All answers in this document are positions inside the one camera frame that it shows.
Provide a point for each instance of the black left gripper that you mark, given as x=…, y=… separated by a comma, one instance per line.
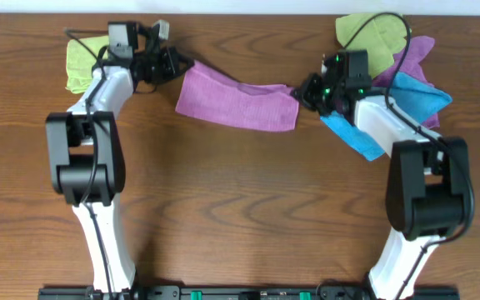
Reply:
x=170, y=56

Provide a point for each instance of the purple cloth with label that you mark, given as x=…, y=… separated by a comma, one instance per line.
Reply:
x=211, y=96

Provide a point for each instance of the folded green cloth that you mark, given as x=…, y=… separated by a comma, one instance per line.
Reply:
x=79, y=62

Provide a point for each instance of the purple cloth under pile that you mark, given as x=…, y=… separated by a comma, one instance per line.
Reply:
x=415, y=58

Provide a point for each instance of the blue cloth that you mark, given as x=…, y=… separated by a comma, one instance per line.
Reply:
x=378, y=129

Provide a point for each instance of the olive green cloth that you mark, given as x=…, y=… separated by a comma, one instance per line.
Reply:
x=382, y=37

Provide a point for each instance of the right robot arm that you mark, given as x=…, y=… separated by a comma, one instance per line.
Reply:
x=429, y=198

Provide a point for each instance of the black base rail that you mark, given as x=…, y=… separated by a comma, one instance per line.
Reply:
x=207, y=293

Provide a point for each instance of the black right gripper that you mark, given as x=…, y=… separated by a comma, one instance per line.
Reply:
x=304, y=92

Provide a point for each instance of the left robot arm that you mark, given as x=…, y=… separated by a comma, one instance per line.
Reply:
x=85, y=154

